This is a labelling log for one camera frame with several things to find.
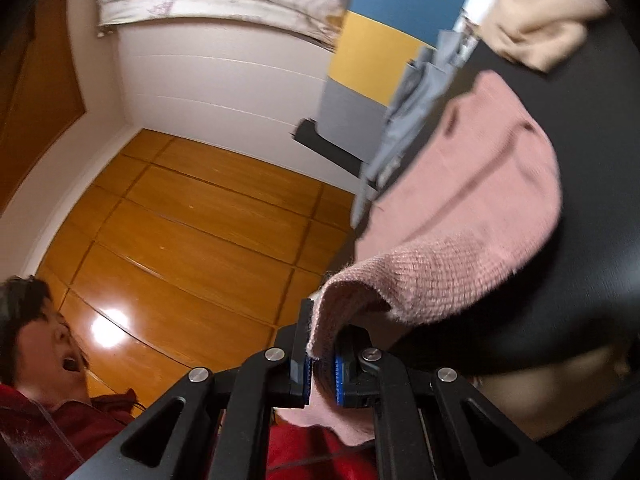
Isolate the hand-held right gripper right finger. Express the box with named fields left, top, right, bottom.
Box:
left=332, top=324, right=576, bottom=480

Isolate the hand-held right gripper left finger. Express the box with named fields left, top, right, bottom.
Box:
left=75, top=298, right=316, bottom=480

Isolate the pink knit sweater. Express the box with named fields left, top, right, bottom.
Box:
left=272, top=71, right=563, bottom=448

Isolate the black flat panel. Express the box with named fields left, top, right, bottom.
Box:
left=291, top=117, right=381, bottom=181

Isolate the light blue garment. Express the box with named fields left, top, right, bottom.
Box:
left=350, top=20, right=481, bottom=231

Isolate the person's red top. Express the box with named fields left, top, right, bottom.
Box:
left=0, top=382, right=381, bottom=480

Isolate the person's head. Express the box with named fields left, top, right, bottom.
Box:
left=0, top=276, right=91, bottom=392

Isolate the black leather table mat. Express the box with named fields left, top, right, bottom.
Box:
left=360, top=12, right=640, bottom=376

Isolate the wooden door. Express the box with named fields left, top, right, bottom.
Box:
left=0, top=0, right=86, bottom=211

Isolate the beige sweater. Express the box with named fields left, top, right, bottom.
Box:
left=472, top=0, right=611, bottom=73

